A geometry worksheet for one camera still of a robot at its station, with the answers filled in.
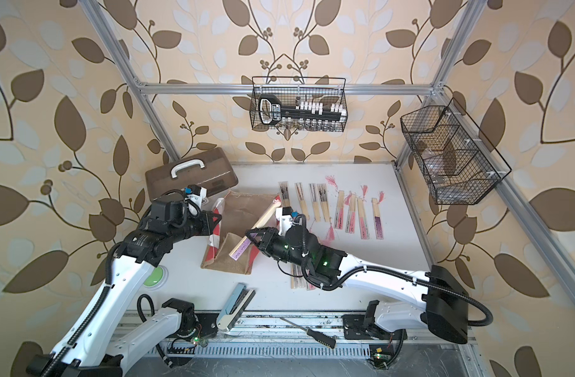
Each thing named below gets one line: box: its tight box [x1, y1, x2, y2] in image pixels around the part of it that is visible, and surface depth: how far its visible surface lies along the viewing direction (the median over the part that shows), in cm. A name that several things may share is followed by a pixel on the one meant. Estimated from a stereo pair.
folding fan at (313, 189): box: [309, 183, 321, 223], surface depth 110 cm
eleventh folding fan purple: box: [228, 197, 283, 262], surface depth 67 cm
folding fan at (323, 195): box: [317, 183, 330, 223], surface depth 110 cm
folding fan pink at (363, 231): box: [357, 184, 370, 240], surface depth 102 cm
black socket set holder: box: [258, 94, 348, 125], surface depth 84 cm
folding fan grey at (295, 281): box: [289, 263, 303, 290], surface depth 84 cm
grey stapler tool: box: [216, 282, 257, 332], surface depth 77 cm
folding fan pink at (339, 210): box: [333, 190, 345, 231], surface depth 104 cm
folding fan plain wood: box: [294, 182, 310, 220], surface depth 111 cm
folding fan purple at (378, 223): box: [371, 190, 386, 240], surface depth 102 cm
